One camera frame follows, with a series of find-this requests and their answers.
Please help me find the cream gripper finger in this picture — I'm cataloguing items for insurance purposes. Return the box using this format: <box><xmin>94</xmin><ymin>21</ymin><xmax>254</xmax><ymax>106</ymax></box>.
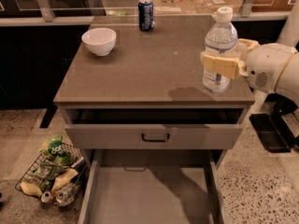
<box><xmin>236</xmin><ymin>38</ymin><xmax>260</xmax><ymax>60</ymax></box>
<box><xmin>200</xmin><ymin>51</ymin><xmax>248</xmax><ymax>79</ymax></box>

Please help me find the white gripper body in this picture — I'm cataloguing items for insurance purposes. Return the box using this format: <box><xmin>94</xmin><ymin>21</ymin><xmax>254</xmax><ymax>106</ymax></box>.
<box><xmin>246</xmin><ymin>43</ymin><xmax>296</xmax><ymax>94</ymax></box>

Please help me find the clear plastic water bottle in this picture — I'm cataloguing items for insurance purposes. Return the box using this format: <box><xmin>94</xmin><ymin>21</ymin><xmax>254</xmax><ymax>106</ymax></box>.
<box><xmin>203</xmin><ymin>7</ymin><xmax>238</xmax><ymax>92</ymax></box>

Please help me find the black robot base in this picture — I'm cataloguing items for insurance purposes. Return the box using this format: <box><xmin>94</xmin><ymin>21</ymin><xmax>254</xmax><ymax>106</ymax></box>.
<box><xmin>249</xmin><ymin>114</ymin><xmax>299</xmax><ymax>153</ymax></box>

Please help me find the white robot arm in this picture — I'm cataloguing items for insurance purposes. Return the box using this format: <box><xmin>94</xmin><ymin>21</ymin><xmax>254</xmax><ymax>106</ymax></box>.
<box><xmin>200</xmin><ymin>5</ymin><xmax>299</xmax><ymax>111</ymax></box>

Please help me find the grey top drawer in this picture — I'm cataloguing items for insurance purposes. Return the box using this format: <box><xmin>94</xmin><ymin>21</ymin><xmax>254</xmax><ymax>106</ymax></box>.
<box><xmin>65</xmin><ymin>108</ymin><xmax>243</xmax><ymax>149</ymax></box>

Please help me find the grey drawer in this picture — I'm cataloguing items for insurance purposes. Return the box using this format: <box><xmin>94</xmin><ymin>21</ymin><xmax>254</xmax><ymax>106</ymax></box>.
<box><xmin>65</xmin><ymin>108</ymin><xmax>243</xmax><ymax>149</ymax></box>
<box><xmin>78</xmin><ymin>150</ymin><xmax>228</xmax><ymax>224</ymax></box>

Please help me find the grey middle drawer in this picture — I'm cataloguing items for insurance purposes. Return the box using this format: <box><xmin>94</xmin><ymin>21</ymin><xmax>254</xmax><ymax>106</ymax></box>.
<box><xmin>78</xmin><ymin>150</ymin><xmax>228</xmax><ymax>224</ymax></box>

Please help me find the blue soda can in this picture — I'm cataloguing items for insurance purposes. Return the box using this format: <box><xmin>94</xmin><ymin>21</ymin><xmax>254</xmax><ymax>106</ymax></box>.
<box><xmin>138</xmin><ymin>0</ymin><xmax>153</xmax><ymax>31</ymax></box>

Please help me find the white ceramic bowl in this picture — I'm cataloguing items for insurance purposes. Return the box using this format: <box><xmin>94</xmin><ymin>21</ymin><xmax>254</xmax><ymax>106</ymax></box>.
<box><xmin>81</xmin><ymin>28</ymin><xmax>117</xmax><ymax>56</ymax></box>

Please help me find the green snack bag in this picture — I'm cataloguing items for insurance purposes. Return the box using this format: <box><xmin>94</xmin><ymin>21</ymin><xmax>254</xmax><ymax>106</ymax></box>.
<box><xmin>37</xmin><ymin>135</ymin><xmax>73</xmax><ymax>166</ymax></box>

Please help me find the yellow snack packet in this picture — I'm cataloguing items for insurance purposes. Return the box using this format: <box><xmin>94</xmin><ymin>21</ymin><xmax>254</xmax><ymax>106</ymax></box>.
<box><xmin>52</xmin><ymin>168</ymin><xmax>78</xmax><ymax>190</ymax></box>

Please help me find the silver can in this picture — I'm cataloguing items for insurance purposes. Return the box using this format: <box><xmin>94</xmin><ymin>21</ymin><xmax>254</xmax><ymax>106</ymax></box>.
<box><xmin>41</xmin><ymin>191</ymin><xmax>53</xmax><ymax>203</ymax></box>
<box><xmin>55</xmin><ymin>183</ymin><xmax>76</xmax><ymax>206</ymax></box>

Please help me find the yellow packet lower left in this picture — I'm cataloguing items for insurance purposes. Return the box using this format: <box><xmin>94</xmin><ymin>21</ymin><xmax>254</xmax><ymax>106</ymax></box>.
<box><xmin>20</xmin><ymin>182</ymin><xmax>42</xmax><ymax>197</ymax></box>

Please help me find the black wire basket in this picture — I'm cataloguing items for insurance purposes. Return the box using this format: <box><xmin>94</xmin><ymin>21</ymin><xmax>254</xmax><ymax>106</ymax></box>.
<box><xmin>15</xmin><ymin>143</ymin><xmax>88</xmax><ymax>206</ymax></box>

